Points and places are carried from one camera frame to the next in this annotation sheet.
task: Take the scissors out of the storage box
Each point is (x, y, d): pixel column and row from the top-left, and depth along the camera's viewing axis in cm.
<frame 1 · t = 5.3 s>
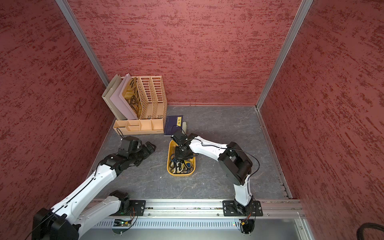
left hand: (150, 154, 82), fingers open
right hand: (179, 160, 87), fingers closed
dark blue book: (171, 121, 113), on the table
pale green stapler: (184, 127, 106), point 3 cm above the table
lilac folder: (119, 101, 91), point 25 cm above the table
grey-green folder: (107, 93, 87), point 31 cm above the table
yellow patterned book: (131, 93, 102), point 21 cm above the table
black scissors in tray: (179, 166, 87), point 4 cm above the table

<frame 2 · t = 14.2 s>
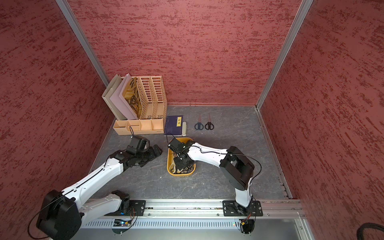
left hand: (156, 157, 83), fingers open
right hand: (182, 167, 85), fingers closed
black red handled scissors: (209, 125, 112), on the table
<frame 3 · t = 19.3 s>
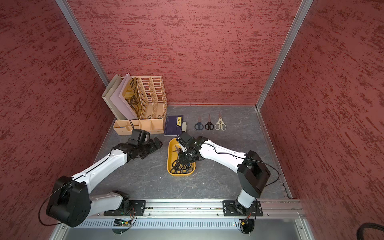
left hand: (156, 149, 86), fingers open
right hand: (183, 163, 81), fingers open
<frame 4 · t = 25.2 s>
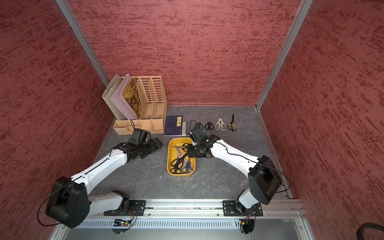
left hand: (156, 150, 86), fingers open
right hand: (189, 156, 82), fingers open
yellow black handled scissors: (232, 125, 110), on the table
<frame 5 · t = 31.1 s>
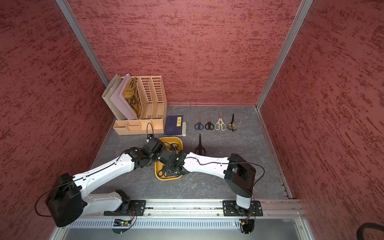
left hand: (156, 156, 84), fingers closed
right hand: (173, 173, 80), fingers open
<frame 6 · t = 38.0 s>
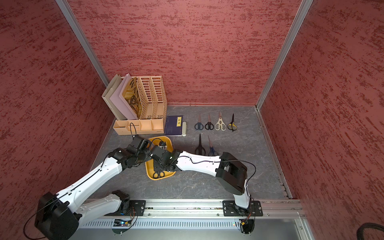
left hand: (146, 158, 82), fingers closed
right hand: (158, 168, 80), fingers closed
